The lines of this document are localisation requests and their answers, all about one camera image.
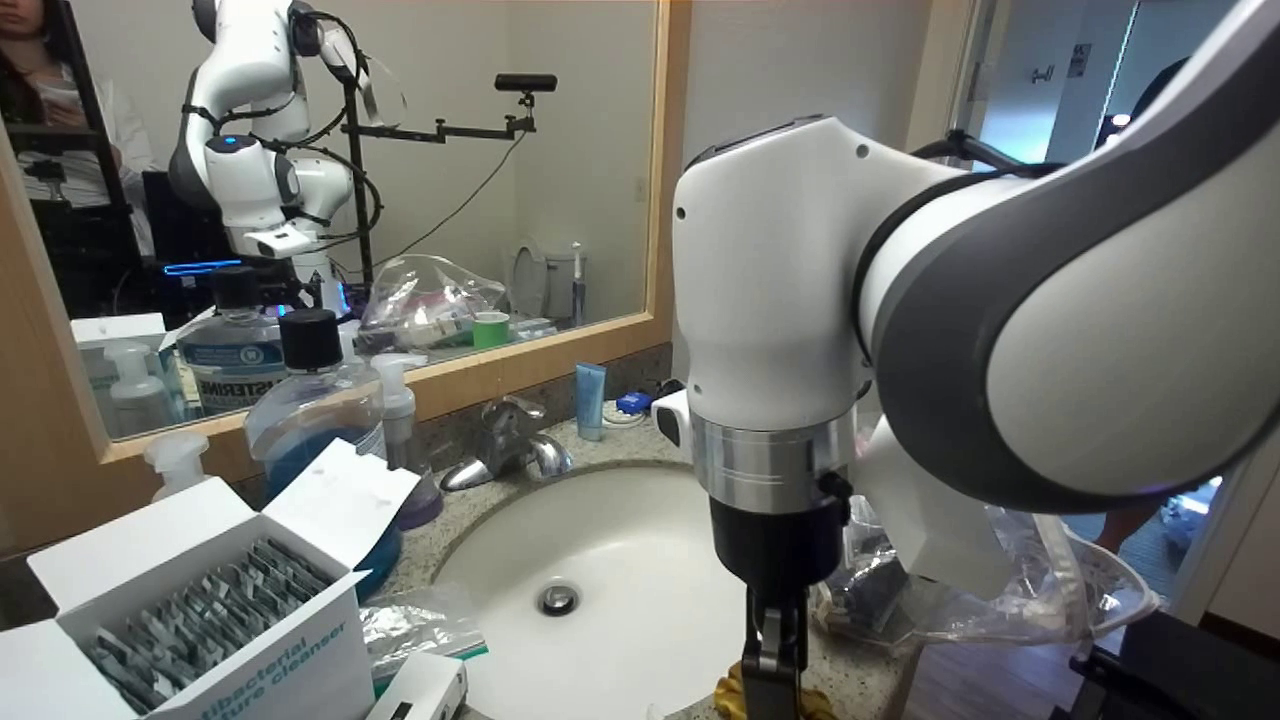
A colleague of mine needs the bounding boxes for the crumpled pale plastic wrap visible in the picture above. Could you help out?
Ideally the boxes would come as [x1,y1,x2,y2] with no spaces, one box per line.
[356,604,492,683]

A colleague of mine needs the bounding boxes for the black robot table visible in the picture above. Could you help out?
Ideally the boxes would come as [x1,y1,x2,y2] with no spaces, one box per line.
[1065,604,1280,720]

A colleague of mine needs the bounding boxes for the clear plastic zip bag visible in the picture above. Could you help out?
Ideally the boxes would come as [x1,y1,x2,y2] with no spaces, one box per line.
[813,493,1159,657]

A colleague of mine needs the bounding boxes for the wood framed wall mirror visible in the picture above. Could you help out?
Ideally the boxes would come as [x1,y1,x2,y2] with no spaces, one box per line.
[0,0,694,483]

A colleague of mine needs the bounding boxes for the small white cardboard box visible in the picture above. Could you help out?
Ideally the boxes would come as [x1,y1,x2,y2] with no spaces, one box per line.
[366,653,474,720]

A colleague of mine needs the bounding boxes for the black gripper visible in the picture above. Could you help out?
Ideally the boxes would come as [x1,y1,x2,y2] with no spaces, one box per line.
[709,493,858,720]

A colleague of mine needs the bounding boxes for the chrome sink faucet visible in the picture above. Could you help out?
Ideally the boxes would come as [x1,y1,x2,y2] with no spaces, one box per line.
[436,397,572,498]

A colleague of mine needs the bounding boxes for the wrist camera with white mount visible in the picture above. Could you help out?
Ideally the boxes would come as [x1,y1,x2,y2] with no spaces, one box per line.
[647,386,699,458]

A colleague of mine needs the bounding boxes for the small white plastic bottle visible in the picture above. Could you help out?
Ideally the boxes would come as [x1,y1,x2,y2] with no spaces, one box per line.
[366,351,420,466]

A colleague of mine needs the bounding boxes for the open white box of packets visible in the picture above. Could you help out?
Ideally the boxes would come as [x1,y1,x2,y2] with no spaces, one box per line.
[0,438,425,720]

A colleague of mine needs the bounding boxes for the white oval sink basin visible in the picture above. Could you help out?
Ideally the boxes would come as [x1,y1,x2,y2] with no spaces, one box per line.
[429,459,752,720]

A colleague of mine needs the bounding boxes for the blue mouthwash bottle black cap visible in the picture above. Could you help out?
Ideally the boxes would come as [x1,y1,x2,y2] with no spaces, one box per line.
[241,307,406,604]

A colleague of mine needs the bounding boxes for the light blue small tube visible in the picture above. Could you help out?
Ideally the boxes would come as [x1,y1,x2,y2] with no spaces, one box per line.
[572,364,610,446]

